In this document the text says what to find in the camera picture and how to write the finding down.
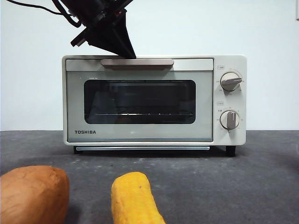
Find brown sweet potato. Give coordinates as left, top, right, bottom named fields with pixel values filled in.
left=0, top=165, right=70, bottom=224

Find timer knob with upright grip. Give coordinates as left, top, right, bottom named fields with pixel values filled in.
left=220, top=110, right=240, bottom=131

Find white Toshiba toaster oven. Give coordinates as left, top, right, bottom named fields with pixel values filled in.
left=62, top=55, right=248, bottom=157

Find temperature knob with sideways grip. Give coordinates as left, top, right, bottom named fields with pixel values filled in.
left=220, top=72, right=243, bottom=92

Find oven door with beige handle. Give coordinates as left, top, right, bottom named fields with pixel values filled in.
left=65, top=58, right=214, bottom=142

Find silver oven crumb tray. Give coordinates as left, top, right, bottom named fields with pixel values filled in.
left=74, top=146, right=210, bottom=152

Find yellow corn cob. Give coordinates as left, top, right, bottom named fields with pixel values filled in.
left=111, top=172, right=166, bottom=224

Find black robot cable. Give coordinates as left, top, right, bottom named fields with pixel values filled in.
left=9, top=0, right=81, bottom=28

